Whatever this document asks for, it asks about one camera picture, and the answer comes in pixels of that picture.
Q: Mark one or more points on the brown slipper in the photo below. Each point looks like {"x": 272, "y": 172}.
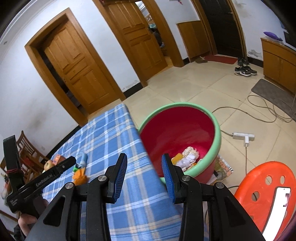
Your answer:
{"x": 200, "y": 60}

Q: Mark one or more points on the black appliance on cabinet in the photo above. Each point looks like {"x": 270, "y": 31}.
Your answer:
{"x": 288, "y": 40}

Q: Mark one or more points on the red door mat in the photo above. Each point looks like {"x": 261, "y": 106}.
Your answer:
{"x": 221, "y": 59}

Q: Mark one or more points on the colourful paper under bucket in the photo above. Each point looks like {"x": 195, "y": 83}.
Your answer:
{"x": 222, "y": 170}

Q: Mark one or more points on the white power strip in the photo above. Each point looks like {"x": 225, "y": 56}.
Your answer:
{"x": 245, "y": 137}

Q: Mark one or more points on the blue sock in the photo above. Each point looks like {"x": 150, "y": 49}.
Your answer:
{"x": 82, "y": 160}

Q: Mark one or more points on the low wooden wall panel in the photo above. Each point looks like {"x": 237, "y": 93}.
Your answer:
{"x": 195, "y": 38}

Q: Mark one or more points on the black sneaker front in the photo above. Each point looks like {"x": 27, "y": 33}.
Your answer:
{"x": 245, "y": 71}

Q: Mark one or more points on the black entrance door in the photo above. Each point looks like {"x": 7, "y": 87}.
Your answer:
{"x": 223, "y": 27}

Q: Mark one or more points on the wooden door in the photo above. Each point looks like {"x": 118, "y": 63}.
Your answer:
{"x": 141, "y": 41}
{"x": 77, "y": 68}

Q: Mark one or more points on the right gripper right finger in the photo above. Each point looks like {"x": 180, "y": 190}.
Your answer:
{"x": 228, "y": 220}

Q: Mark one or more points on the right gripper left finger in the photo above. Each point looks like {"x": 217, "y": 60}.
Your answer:
{"x": 62, "y": 218}

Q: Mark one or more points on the middle wooden door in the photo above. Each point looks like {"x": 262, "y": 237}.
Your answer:
{"x": 141, "y": 41}

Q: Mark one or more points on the wooden sideboard cabinet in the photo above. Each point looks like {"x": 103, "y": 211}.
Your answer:
{"x": 279, "y": 64}

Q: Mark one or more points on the orange plastic stool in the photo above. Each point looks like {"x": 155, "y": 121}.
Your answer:
{"x": 257, "y": 190}

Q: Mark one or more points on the wooden chair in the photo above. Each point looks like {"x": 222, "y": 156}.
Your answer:
{"x": 26, "y": 148}
{"x": 27, "y": 166}

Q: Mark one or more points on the person's left hand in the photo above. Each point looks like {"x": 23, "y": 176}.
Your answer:
{"x": 24, "y": 221}

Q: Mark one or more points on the grey floor mat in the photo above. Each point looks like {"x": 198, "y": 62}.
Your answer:
{"x": 277, "y": 96}

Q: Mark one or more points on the orange plush toy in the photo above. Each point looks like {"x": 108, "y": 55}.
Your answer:
{"x": 79, "y": 177}

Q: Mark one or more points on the left wooden door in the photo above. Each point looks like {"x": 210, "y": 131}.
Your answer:
{"x": 77, "y": 68}

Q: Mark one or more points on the brown apple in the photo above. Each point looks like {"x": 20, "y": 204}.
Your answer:
{"x": 49, "y": 164}

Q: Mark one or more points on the white smartphone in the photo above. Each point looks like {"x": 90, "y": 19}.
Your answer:
{"x": 277, "y": 214}

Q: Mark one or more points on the orange cardboard box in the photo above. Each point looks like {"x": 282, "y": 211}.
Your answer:
{"x": 57, "y": 159}

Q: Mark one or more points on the white cloth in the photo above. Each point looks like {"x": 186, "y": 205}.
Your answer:
{"x": 190, "y": 150}

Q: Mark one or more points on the black sneaker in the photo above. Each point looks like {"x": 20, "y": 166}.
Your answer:
{"x": 245, "y": 71}
{"x": 242, "y": 62}

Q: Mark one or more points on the purple object on cabinet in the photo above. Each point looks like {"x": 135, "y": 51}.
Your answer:
{"x": 273, "y": 36}

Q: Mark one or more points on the black sneaker back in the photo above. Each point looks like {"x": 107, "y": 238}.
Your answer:
{"x": 242, "y": 62}

